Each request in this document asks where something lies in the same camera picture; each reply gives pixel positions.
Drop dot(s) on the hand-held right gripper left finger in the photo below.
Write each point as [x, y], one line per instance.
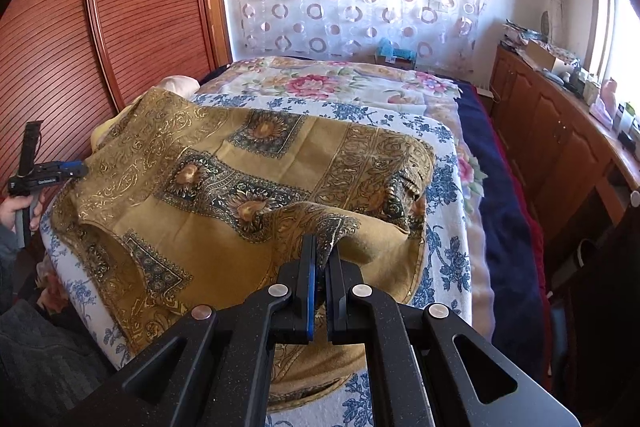
[310, 297]

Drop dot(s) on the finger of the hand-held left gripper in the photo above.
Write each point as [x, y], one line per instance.
[70, 165]
[75, 173]

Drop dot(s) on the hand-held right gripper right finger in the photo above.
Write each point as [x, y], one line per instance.
[345, 297]

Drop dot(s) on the gold patterned shirt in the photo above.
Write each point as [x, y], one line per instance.
[225, 187]

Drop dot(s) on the person's left forearm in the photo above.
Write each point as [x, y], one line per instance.
[10, 257]

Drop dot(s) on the person's left hand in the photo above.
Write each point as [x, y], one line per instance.
[12, 212]

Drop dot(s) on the pale yellow pillow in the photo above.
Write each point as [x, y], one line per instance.
[102, 134]

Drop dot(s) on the pink pillow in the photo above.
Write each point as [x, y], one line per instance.
[177, 86]

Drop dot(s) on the person's dark knit sweater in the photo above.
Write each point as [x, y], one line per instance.
[45, 357]

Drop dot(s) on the wooden slatted wardrobe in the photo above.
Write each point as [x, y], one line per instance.
[150, 7]

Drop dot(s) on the navy blanket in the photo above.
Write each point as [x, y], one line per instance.
[505, 217]

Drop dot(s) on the teal plastic item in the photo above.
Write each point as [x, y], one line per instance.
[395, 52]

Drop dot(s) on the dark chair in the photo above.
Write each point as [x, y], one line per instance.
[600, 307]

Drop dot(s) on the wooden cabinet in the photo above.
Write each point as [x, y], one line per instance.
[550, 127]

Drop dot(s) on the cardboard box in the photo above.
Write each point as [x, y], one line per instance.
[540, 54]

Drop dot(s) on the window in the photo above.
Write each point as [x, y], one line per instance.
[625, 47]

